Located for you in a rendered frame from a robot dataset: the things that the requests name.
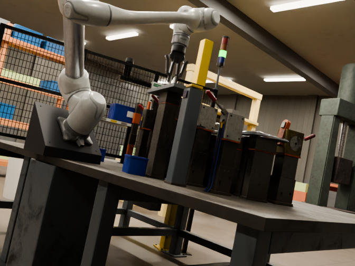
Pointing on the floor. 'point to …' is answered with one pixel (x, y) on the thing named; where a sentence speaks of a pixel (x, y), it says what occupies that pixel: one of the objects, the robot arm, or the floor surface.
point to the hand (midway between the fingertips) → (171, 83)
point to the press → (333, 125)
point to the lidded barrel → (12, 177)
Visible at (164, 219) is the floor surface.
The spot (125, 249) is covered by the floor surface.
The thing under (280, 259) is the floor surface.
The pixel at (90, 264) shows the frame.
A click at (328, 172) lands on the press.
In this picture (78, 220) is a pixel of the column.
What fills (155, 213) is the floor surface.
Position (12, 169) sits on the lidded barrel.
